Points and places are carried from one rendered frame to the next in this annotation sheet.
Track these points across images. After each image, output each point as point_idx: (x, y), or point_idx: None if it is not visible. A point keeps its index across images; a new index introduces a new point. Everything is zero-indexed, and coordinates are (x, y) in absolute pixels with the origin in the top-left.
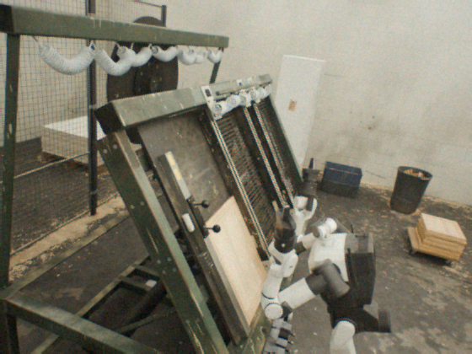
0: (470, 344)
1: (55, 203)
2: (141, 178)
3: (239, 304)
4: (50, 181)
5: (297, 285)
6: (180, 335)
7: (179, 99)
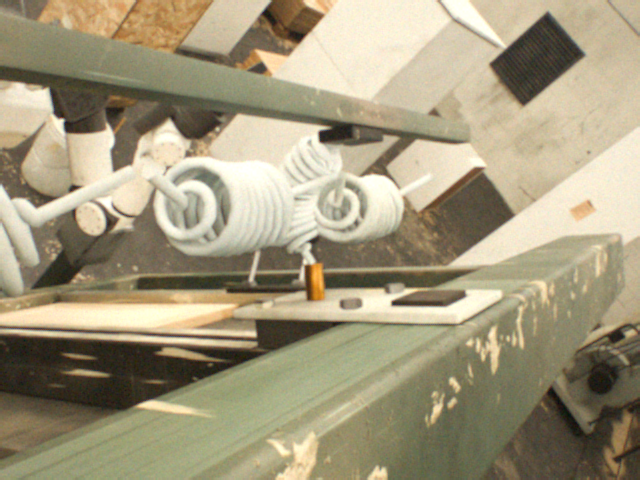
0: None
1: None
2: (459, 266)
3: (99, 293)
4: None
5: (105, 148)
6: None
7: (531, 262)
